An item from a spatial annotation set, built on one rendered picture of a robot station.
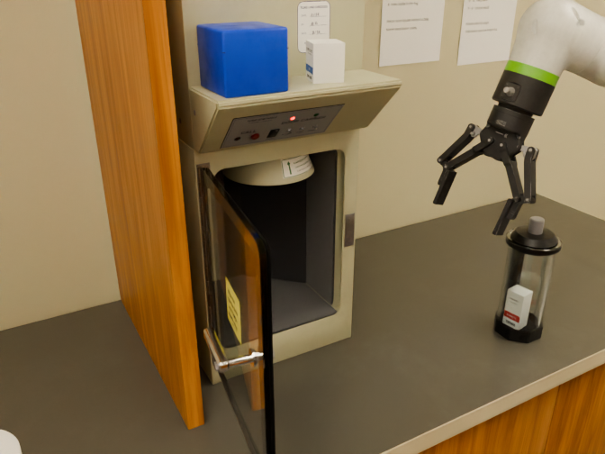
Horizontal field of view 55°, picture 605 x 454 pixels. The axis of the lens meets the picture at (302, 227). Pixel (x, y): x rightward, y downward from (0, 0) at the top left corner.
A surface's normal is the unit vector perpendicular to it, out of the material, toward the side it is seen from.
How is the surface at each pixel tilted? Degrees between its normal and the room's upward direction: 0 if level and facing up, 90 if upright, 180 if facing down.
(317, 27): 90
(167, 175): 90
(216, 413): 0
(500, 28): 90
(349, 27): 90
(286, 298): 0
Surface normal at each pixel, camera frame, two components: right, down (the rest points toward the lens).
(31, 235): 0.49, 0.37
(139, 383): 0.00, -0.91
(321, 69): 0.22, 0.41
